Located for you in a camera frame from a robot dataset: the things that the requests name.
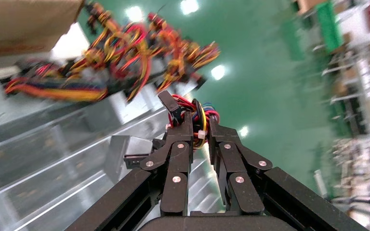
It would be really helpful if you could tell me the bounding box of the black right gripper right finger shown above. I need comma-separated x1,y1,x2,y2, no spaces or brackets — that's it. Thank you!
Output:
209,115,369,231

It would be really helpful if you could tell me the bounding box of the brown cardboard box with dividers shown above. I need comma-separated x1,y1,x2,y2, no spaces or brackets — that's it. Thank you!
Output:
0,0,85,58

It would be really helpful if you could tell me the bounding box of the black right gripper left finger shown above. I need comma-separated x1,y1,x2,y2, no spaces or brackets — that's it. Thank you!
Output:
65,111,194,231

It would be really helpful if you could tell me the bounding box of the clear acrylic divided tray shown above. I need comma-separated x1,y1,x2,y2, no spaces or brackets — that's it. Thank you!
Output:
0,92,224,231

